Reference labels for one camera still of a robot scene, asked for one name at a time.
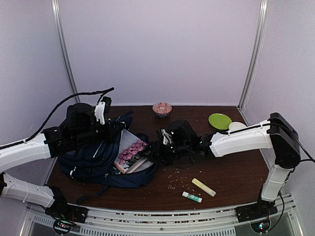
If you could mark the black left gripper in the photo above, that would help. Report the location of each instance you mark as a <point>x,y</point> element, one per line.
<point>111,132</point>

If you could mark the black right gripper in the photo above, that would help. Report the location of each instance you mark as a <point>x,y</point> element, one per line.
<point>156,152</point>

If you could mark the navy blue student backpack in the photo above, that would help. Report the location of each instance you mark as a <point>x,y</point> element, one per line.
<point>92,163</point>

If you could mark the pink flower Designer Fate book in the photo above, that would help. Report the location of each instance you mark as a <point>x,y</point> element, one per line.
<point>129,159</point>

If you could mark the teal Humor hardcover book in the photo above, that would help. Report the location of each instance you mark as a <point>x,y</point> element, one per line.
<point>114,171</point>

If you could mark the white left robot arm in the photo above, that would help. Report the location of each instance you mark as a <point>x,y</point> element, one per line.
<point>40,146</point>

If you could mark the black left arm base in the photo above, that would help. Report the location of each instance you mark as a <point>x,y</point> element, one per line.
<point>60,208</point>

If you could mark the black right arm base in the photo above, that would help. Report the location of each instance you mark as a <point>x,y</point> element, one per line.
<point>260,209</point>

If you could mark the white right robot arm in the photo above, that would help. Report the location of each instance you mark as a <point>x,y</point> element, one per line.
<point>274,133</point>

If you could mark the red blue patterned bowl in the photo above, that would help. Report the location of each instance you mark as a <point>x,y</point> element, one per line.
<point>162,109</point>

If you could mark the green plate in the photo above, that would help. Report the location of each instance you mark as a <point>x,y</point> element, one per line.
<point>219,121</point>

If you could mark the yellow highlighter pen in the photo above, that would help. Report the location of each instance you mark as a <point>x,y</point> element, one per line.
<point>203,187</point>

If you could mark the white green glue stick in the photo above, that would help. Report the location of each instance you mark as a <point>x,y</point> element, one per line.
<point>191,197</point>

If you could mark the white bowl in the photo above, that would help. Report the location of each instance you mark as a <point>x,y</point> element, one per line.
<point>236,126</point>

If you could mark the aluminium front rail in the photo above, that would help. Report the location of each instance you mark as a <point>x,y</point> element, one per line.
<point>220,221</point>

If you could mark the right aluminium frame post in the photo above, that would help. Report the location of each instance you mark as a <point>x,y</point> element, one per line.
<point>257,44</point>

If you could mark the aluminium frame post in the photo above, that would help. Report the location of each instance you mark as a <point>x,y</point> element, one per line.
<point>257,44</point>
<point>62,42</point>

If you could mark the left aluminium frame post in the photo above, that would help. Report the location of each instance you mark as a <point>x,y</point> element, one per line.
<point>62,42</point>

